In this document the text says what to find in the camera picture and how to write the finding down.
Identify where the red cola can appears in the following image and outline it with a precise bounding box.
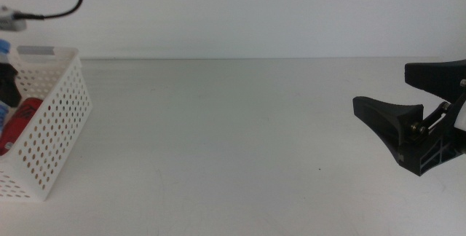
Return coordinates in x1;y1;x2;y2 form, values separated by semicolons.
0;97;44;157

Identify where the clear water bottle blue cap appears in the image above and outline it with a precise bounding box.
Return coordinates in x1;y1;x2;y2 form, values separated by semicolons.
0;38;12;137

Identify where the white perforated plastic basket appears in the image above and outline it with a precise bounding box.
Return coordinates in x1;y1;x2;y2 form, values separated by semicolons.
0;45;94;203

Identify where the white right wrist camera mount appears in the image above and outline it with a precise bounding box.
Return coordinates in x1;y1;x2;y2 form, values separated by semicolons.
454;100;466;143

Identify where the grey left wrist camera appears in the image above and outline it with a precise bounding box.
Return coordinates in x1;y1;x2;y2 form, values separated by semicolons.
0;5;28;34

